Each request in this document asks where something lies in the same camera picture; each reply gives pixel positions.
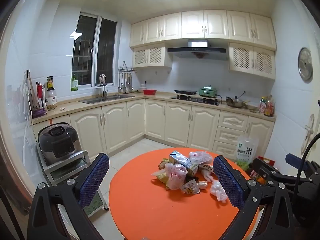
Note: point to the hanging utensil rack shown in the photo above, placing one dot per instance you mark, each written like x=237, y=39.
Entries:
x=125, y=85

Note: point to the window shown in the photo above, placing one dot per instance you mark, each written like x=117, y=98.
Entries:
x=93, y=49

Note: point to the green electric cooker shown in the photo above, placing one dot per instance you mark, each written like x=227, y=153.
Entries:
x=208, y=91

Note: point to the red bowl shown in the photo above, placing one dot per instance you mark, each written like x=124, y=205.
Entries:
x=149, y=91

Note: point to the clear pink plastic bag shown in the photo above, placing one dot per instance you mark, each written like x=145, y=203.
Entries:
x=200, y=157

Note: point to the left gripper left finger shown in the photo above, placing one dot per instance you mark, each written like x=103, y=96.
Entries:
x=45, y=220

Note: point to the white rice bag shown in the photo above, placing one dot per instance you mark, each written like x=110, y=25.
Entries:
x=246, y=149

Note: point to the blue milk carton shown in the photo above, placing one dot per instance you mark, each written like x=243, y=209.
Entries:
x=176, y=157

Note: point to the yellow white snack packet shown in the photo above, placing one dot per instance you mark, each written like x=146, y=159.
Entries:
x=191, y=187

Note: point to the large glass jar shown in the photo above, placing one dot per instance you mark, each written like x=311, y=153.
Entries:
x=51, y=97

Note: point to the cabinets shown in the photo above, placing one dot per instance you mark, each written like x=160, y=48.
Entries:
x=111, y=126
x=246, y=40

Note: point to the condiment bottles group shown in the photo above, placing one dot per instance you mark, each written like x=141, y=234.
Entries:
x=266, y=106

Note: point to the steel wok pan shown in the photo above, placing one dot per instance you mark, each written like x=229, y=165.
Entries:
x=235, y=102

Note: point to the kitchen faucet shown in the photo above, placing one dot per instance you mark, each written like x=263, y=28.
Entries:
x=102, y=82

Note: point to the range hood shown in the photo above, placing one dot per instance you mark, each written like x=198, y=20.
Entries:
x=199, y=49

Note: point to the orange round table cloth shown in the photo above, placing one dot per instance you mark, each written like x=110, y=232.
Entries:
x=141, y=206

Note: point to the pink white plastic bag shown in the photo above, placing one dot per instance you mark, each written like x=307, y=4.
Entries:
x=176, y=175

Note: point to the upper cabinets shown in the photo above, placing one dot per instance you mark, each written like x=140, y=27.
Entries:
x=246, y=40

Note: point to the black rice cooker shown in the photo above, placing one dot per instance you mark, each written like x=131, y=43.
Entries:
x=58, y=141

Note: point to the lower cabinets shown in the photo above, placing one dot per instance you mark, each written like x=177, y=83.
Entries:
x=111, y=126

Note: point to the purple utensil holder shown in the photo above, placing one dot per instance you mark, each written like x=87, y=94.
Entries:
x=39, y=108

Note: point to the gas stove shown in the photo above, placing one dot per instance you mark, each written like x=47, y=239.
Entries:
x=191, y=96

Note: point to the green yellow snack bag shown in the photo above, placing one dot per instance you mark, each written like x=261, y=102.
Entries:
x=161, y=175

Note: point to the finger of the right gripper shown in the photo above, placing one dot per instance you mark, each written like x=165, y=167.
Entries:
x=263, y=169
x=293, y=160

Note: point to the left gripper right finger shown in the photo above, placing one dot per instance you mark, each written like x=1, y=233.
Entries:
x=277, y=221

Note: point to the crumpled white plastic wrap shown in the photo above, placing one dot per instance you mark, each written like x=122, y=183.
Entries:
x=217, y=190

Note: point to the green dish soap bottle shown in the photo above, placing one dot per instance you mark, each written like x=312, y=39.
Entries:
x=74, y=83

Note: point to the white door handle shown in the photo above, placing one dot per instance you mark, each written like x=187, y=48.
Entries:
x=309, y=132

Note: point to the steel sink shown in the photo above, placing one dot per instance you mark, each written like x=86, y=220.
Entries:
x=108, y=98

